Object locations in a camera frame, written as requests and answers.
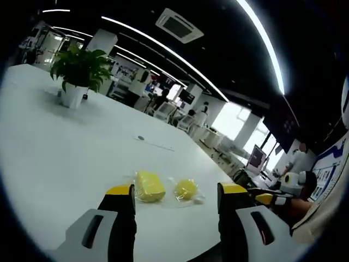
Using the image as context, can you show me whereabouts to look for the yellow rectangular silicone block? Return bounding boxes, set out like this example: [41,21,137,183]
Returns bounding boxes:
[136,170,166,204]

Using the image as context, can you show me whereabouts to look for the computer monitor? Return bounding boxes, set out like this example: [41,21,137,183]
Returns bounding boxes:
[246,144,267,173]

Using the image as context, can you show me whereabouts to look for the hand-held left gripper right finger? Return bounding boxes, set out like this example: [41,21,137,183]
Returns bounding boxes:
[217,182,298,262]

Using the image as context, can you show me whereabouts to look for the green potted plant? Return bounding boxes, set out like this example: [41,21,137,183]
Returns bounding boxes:
[50,45,113,93]

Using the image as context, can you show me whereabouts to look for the person's right hand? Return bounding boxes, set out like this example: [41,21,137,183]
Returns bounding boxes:
[286,198,315,221]

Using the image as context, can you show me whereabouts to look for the white plant pot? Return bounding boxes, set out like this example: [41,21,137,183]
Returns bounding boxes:
[60,81,89,109]

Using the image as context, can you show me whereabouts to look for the blue and white wall poster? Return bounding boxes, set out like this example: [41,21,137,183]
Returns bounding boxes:
[310,138,348,201]

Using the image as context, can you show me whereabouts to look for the ceiling air conditioner vent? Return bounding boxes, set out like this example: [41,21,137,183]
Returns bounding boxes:
[155,8,205,45]

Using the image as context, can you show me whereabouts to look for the yellow round silicone block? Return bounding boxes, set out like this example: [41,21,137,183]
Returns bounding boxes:
[174,178,198,202]

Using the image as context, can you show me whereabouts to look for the white worn device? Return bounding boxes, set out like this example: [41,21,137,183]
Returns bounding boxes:
[340,76,349,124]

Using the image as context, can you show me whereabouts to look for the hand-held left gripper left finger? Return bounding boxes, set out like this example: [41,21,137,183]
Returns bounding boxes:
[54,184,137,262]

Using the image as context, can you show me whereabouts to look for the long ceiling light strip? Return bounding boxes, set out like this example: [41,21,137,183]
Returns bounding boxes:
[236,0,286,96]
[101,15,230,103]

